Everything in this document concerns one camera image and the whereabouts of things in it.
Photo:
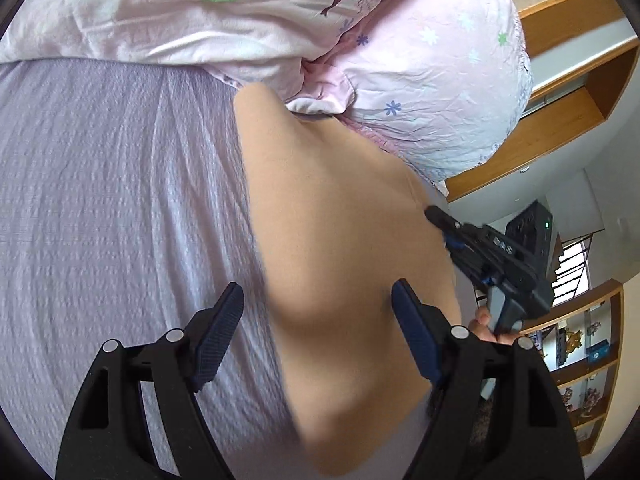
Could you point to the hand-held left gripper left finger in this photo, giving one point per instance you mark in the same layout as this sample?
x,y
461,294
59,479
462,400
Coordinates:
x,y
219,332

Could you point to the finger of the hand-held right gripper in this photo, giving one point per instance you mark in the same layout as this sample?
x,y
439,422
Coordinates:
x,y
456,246
442,219

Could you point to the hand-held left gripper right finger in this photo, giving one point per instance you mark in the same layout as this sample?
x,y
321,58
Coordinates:
x,y
414,332

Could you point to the beige garment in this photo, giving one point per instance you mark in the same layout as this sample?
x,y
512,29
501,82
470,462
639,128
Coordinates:
x,y
340,260

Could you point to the person's right hand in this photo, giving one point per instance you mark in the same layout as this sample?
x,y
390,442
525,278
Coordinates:
x,y
484,324

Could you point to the staircase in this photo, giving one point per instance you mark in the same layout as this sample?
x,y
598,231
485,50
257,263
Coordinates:
x,y
572,265

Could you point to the golden figurine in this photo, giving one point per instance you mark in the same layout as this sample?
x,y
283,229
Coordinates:
x,y
573,341

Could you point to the blue box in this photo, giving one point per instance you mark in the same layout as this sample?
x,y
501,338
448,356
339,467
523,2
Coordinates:
x,y
598,352

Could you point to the wooden bookshelf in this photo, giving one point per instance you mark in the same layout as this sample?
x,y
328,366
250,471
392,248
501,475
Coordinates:
x,y
590,375

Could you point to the pink flower print pillow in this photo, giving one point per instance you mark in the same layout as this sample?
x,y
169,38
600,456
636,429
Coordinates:
x,y
440,75

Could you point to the lavender bed sheet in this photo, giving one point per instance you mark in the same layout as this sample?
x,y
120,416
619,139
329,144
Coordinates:
x,y
110,210

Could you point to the wooden headboard shelf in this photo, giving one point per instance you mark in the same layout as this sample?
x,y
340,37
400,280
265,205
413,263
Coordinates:
x,y
565,105

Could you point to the pink tree print quilt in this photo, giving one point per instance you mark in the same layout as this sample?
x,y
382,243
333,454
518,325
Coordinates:
x,y
175,5

